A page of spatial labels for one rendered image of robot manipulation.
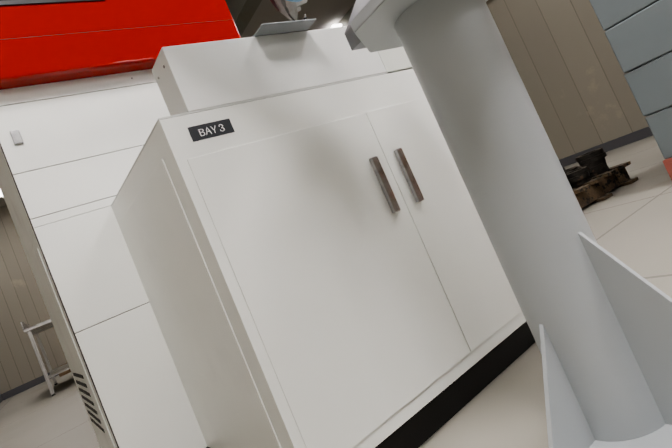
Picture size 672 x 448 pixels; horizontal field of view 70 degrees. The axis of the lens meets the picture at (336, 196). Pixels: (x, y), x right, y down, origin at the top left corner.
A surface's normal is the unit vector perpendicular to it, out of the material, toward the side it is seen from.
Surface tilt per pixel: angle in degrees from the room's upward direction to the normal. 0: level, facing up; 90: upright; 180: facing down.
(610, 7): 90
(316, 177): 90
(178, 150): 90
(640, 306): 90
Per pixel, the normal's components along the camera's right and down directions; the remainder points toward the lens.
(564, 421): 0.47, -0.26
